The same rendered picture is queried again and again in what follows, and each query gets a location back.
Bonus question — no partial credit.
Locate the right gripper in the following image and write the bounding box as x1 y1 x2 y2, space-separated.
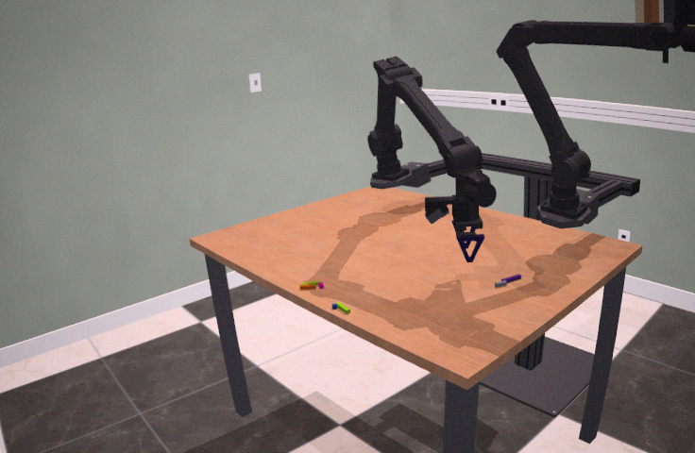
452 199 484 262

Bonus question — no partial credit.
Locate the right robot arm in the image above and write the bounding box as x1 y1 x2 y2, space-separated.
367 56 497 224

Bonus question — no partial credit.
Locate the purple rod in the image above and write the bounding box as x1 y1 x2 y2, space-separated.
501 275 521 283

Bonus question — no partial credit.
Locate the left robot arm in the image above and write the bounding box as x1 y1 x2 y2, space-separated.
496 0 695 220

